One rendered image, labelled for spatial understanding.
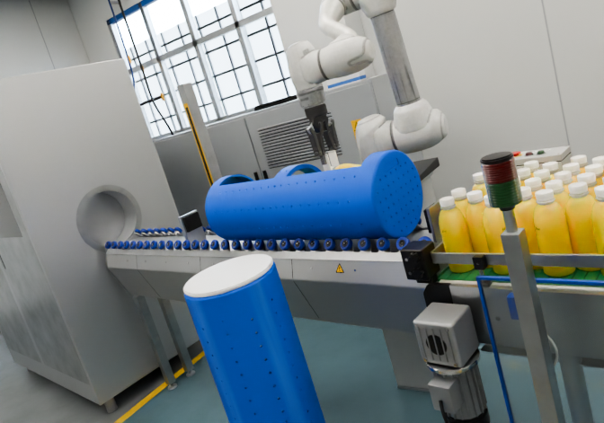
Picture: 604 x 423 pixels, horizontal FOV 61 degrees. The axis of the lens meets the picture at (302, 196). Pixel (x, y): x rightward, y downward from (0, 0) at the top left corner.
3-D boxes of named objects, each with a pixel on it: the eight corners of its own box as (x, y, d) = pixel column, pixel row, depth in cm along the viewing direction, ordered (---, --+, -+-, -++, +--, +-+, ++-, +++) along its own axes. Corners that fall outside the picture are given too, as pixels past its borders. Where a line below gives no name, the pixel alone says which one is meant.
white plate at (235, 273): (269, 277, 139) (270, 280, 139) (274, 246, 166) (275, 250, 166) (173, 303, 140) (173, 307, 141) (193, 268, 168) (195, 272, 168)
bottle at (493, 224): (488, 268, 136) (474, 203, 132) (512, 260, 136) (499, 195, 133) (501, 277, 129) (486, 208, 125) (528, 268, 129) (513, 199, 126)
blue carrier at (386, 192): (264, 224, 237) (243, 166, 231) (431, 216, 176) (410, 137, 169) (218, 251, 218) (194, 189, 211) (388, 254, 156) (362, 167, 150)
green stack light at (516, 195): (496, 198, 107) (492, 176, 106) (528, 196, 102) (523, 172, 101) (484, 209, 102) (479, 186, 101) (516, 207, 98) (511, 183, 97)
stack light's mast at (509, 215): (502, 225, 108) (486, 153, 105) (533, 224, 103) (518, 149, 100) (491, 237, 103) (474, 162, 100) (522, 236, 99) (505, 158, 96)
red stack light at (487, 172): (492, 175, 106) (487, 157, 105) (523, 172, 101) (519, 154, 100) (479, 185, 101) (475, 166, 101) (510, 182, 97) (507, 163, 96)
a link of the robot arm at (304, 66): (289, 94, 170) (324, 83, 164) (276, 48, 167) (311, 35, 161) (302, 91, 179) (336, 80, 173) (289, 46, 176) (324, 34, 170)
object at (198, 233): (203, 239, 257) (193, 210, 254) (208, 239, 254) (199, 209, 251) (188, 247, 250) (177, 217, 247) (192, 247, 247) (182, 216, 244)
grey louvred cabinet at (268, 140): (241, 268, 512) (194, 127, 484) (448, 259, 384) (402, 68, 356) (203, 293, 470) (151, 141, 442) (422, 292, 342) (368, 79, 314)
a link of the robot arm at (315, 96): (291, 93, 172) (296, 111, 173) (311, 88, 166) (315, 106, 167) (308, 89, 178) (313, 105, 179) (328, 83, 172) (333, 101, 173)
